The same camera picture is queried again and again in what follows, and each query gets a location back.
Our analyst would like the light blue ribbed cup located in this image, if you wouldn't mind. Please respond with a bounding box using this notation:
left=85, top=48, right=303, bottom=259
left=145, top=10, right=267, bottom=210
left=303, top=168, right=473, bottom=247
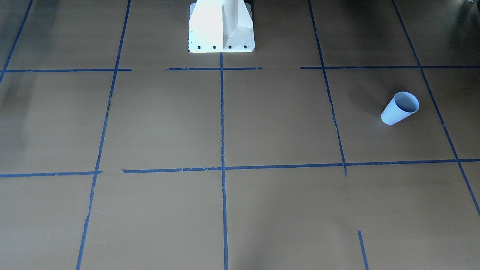
left=381, top=91, right=420, bottom=125

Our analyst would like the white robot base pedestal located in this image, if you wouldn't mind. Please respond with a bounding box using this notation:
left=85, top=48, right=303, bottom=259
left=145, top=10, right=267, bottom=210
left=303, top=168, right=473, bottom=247
left=187, top=0, right=255, bottom=53

